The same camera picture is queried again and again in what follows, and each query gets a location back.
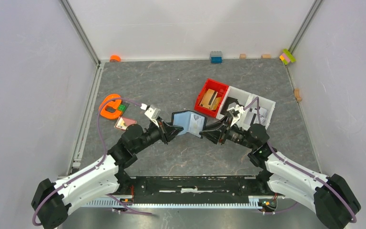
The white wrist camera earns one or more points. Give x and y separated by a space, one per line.
235 112
151 112

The stack of gold credit cards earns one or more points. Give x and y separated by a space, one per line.
210 100

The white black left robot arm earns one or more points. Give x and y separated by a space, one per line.
54 201

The curved wooden arch block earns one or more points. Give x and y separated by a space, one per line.
297 95

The green pink lego stack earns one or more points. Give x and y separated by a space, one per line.
286 57

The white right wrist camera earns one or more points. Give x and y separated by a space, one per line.
235 112

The pink wooden block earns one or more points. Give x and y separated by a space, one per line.
122 123

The orange round toy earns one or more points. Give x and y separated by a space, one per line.
114 58

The orange letter toy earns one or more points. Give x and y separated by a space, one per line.
109 108

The white cards in bin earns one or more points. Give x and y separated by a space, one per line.
261 116

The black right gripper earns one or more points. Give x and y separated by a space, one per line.
219 135

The green lego brick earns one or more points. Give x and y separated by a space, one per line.
123 107

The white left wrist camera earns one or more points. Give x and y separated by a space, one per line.
151 112

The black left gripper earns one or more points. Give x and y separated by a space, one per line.
167 132

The red plastic bin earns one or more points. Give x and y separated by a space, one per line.
221 89

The white plastic bin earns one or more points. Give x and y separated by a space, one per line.
232 97
248 117

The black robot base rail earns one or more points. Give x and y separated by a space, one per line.
194 189

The blue grey lego block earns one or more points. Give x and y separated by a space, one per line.
216 57

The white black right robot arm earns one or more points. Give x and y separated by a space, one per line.
329 197

